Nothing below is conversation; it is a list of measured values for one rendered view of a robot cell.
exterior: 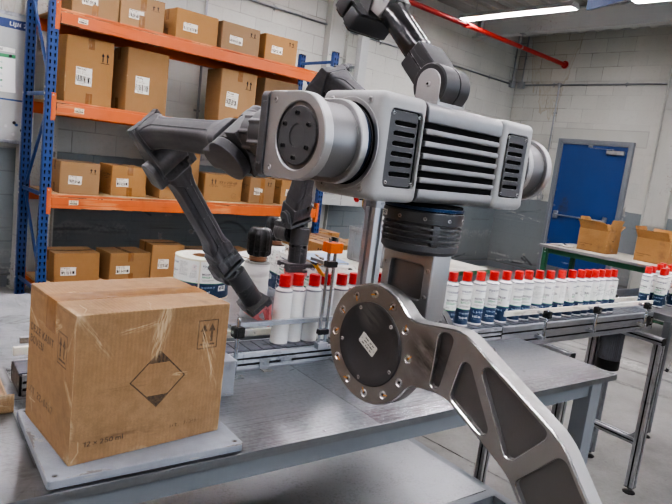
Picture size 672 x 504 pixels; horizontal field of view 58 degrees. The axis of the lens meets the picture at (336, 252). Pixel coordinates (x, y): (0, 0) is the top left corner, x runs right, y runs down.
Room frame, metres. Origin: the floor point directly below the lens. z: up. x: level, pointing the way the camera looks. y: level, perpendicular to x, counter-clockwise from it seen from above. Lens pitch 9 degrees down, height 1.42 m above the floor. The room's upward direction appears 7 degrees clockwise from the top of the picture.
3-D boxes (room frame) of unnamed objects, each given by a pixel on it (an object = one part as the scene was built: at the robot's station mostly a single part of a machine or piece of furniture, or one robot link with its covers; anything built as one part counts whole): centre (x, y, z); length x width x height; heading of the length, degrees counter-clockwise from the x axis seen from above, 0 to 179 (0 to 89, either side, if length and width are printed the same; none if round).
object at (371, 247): (1.70, -0.10, 1.16); 0.04 x 0.04 x 0.67; 37
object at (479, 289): (2.22, -0.55, 0.98); 0.05 x 0.05 x 0.20
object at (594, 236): (6.75, -2.88, 0.97); 0.47 x 0.41 x 0.37; 129
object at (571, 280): (2.58, -1.02, 0.98); 0.05 x 0.05 x 0.20
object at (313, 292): (1.77, 0.05, 0.98); 0.05 x 0.05 x 0.20
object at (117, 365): (1.16, 0.39, 0.99); 0.30 x 0.24 x 0.27; 134
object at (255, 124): (0.94, 0.12, 1.45); 0.09 x 0.08 x 0.12; 133
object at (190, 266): (2.18, 0.48, 0.95); 0.20 x 0.20 x 0.14
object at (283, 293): (1.70, 0.13, 0.98); 0.05 x 0.05 x 0.20
